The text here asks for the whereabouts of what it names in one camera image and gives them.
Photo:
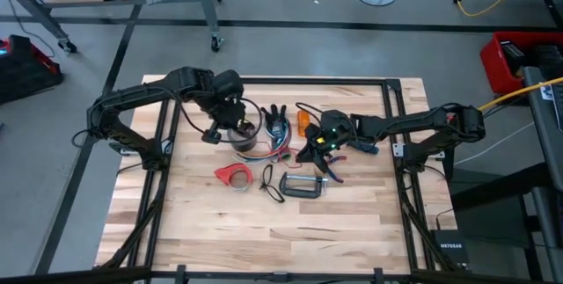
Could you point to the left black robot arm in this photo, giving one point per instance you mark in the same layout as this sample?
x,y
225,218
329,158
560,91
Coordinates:
x,y
132,95

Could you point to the clear safety glasses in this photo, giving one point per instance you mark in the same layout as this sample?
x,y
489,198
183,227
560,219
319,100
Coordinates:
x,y
266,183

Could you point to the black aluminium frame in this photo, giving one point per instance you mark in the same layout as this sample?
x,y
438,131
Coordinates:
x,y
308,81

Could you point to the black tape roll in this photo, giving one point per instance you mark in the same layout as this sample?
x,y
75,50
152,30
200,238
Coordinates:
x,y
243,145

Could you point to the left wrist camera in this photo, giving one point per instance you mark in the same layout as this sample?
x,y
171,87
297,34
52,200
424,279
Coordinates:
x,y
211,136

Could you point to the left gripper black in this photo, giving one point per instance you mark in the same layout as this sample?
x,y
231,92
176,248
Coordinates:
x,y
226,112

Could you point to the black Netgear network switch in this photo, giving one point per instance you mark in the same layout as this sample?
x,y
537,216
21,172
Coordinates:
x,y
451,246

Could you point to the red plastic bin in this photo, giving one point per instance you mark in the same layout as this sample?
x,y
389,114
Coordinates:
x,y
490,66

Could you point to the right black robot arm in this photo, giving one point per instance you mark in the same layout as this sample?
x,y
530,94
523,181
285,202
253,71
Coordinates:
x,y
418,121

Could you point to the clear tape red dispenser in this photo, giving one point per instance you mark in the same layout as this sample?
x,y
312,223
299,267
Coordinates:
x,y
231,173

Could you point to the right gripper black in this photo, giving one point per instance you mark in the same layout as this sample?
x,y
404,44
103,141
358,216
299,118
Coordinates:
x,y
334,136

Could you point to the red black case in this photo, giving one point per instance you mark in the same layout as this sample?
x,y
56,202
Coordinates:
x,y
26,70

